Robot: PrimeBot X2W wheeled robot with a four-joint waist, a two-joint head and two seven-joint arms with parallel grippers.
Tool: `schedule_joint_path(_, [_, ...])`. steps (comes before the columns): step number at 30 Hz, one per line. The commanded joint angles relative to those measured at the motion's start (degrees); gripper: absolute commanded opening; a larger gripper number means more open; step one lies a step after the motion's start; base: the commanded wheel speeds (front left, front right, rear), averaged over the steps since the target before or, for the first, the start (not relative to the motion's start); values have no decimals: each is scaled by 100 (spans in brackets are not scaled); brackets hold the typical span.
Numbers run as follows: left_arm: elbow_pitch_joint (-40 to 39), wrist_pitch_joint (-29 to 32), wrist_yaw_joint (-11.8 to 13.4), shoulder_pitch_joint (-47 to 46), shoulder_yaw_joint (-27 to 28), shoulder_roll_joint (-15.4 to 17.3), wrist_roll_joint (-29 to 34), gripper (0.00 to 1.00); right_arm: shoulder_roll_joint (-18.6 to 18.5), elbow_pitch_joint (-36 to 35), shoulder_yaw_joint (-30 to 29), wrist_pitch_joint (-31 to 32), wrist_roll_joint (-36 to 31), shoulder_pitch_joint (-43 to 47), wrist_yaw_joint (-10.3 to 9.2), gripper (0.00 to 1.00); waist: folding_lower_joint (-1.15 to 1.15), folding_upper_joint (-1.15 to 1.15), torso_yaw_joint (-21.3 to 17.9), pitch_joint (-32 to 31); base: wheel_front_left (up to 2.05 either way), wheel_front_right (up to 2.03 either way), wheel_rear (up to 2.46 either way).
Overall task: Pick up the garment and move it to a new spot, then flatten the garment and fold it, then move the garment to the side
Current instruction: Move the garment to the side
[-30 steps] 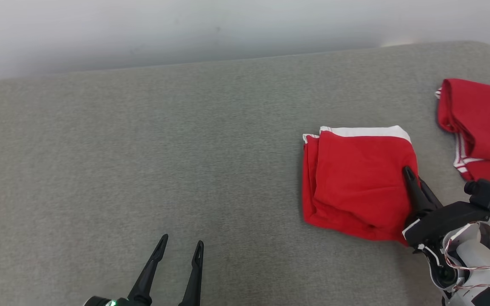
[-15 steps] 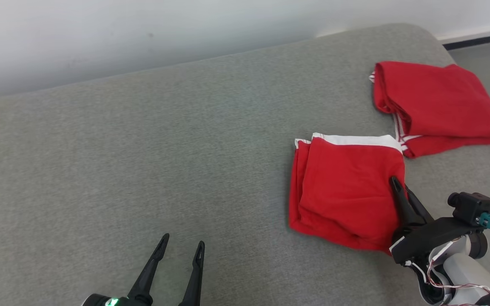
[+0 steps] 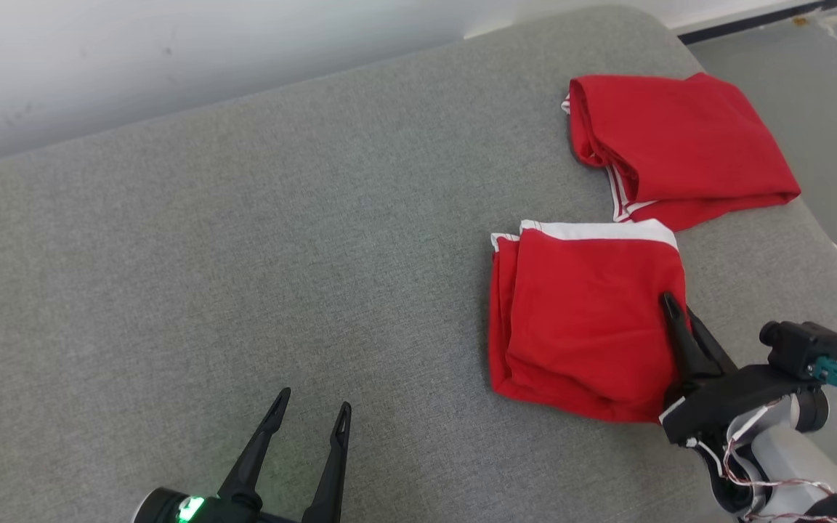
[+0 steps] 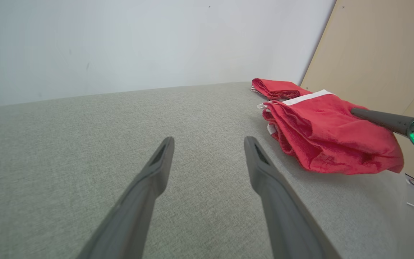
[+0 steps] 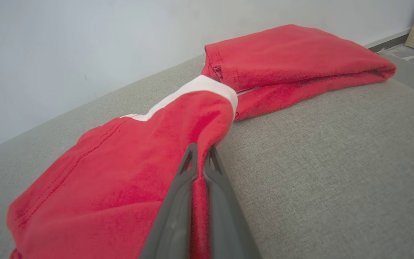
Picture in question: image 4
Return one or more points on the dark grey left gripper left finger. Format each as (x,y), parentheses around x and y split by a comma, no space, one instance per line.
(131,216)

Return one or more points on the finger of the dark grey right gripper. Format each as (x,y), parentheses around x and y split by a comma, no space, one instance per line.
(383,120)

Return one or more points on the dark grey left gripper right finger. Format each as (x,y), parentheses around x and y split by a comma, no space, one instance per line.
(289,223)

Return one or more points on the red Bulls shorts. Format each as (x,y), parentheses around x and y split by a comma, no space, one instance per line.
(329,136)

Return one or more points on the red Bulls jersey white sleeves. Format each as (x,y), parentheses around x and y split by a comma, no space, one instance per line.
(279,88)

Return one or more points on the beige wooden board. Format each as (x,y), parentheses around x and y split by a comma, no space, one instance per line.
(379,54)

